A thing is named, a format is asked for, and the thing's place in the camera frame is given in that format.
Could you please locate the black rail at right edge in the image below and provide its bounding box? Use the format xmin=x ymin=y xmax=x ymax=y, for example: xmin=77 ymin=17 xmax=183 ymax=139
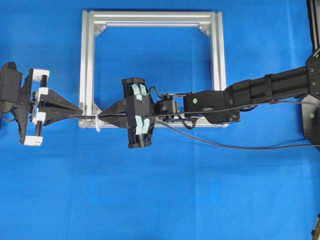
xmin=306 ymin=0 xmax=320 ymax=57

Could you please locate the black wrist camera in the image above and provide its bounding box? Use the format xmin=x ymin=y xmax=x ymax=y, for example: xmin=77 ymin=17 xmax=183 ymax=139
xmin=0 ymin=61 xmax=22 ymax=115
xmin=126 ymin=83 xmax=154 ymax=136

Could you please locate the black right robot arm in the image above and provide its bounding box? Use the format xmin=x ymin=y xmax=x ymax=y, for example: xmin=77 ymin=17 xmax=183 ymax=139
xmin=97 ymin=54 xmax=320 ymax=148

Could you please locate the white string loop clip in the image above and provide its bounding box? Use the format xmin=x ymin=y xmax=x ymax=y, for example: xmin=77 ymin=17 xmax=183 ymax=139
xmin=95 ymin=112 xmax=101 ymax=132

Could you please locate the dark object bottom right corner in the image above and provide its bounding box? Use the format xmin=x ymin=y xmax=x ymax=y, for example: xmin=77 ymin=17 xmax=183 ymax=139
xmin=311 ymin=214 xmax=320 ymax=240

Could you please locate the black wire with plug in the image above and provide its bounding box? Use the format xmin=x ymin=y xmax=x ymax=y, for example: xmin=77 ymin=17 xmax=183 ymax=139
xmin=79 ymin=98 xmax=320 ymax=151

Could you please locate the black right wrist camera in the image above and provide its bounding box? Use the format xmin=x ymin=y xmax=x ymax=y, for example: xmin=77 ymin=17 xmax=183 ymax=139
xmin=126 ymin=83 xmax=154 ymax=136

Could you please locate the silver aluminium extrusion frame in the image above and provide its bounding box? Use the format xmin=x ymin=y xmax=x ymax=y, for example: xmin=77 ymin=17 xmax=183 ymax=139
xmin=79 ymin=10 xmax=227 ymax=117

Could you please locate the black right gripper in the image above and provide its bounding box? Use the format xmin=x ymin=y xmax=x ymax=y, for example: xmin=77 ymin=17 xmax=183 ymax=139
xmin=98 ymin=78 xmax=155 ymax=149

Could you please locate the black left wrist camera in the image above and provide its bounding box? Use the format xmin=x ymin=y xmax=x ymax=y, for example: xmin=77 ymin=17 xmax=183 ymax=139
xmin=0 ymin=61 xmax=22 ymax=115

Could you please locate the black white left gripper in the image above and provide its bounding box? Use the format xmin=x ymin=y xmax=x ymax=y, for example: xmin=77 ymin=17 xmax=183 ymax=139
xmin=14 ymin=68 xmax=83 ymax=146

